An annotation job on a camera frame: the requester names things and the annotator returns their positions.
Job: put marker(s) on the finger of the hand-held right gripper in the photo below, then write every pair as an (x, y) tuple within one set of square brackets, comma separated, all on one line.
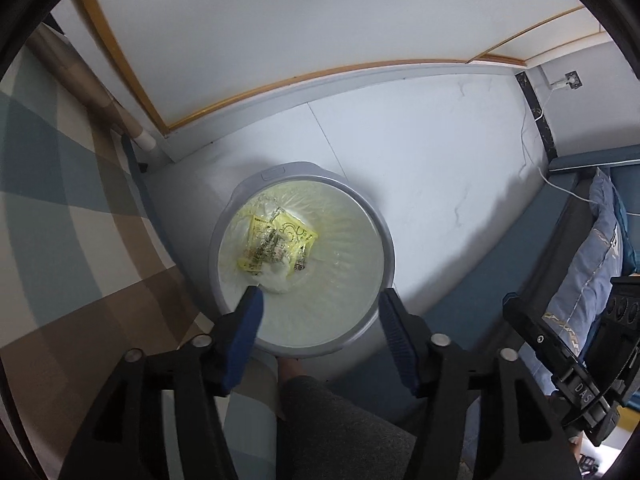
[(542, 345)]

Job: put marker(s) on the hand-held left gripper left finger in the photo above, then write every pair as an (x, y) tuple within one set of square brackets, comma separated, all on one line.
[(247, 325)]

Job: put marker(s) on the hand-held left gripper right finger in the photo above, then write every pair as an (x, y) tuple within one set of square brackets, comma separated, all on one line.
[(397, 330)]

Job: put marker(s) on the large white tissue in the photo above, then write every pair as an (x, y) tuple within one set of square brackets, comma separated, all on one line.
[(277, 280)]

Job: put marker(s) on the white bin liner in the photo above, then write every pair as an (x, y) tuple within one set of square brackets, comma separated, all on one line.
[(345, 265)]

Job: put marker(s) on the yellow packet with outline drawing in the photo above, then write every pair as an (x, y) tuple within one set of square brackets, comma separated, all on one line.
[(297, 232)]

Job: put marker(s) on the grey trash bin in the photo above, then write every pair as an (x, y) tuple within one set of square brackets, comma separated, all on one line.
[(320, 173)]

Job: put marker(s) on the light blue patterned pillow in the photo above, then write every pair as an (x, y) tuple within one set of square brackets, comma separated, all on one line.
[(585, 270)]

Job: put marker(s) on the dark blue sofa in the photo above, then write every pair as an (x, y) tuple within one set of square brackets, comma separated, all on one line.
[(480, 285)]

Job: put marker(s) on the person's grey trouser leg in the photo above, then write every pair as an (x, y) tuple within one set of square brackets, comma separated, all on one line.
[(340, 435)]

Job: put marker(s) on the white table leg cap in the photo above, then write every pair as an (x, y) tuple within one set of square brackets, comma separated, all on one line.
[(147, 142)]

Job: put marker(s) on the checked tablecloth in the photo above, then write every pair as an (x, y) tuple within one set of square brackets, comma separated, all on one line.
[(50, 210)]

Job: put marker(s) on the wall socket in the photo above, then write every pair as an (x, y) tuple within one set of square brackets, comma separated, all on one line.
[(572, 79)]

